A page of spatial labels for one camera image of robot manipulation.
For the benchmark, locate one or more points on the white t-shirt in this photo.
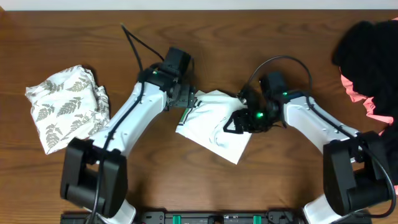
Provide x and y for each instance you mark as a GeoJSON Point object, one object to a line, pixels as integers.
{"type": "Point", "coordinates": [204, 124]}

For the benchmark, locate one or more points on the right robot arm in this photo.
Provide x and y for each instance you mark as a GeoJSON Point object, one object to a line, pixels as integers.
{"type": "Point", "coordinates": [357, 179]}

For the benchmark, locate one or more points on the fern print fabric bag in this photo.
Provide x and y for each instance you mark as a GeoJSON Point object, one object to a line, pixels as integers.
{"type": "Point", "coordinates": [69, 104]}

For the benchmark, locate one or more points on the black garment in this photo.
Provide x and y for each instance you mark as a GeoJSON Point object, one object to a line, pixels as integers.
{"type": "Point", "coordinates": [367, 56]}

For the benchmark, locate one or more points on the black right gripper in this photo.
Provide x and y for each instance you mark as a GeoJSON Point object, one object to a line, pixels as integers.
{"type": "Point", "coordinates": [247, 122]}

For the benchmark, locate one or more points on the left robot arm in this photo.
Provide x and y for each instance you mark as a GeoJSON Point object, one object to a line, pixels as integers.
{"type": "Point", "coordinates": [95, 169]}

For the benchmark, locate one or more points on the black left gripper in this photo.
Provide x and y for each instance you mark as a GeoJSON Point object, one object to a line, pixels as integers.
{"type": "Point", "coordinates": [187, 98]}

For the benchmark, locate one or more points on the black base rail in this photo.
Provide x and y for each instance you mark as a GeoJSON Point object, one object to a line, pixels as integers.
{"type": "Point", "coordinates": [268, 217]}

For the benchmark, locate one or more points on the pink garment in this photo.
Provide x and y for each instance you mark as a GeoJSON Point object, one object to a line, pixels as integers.
{"type": "Point", "coordinates": [367, 102]}

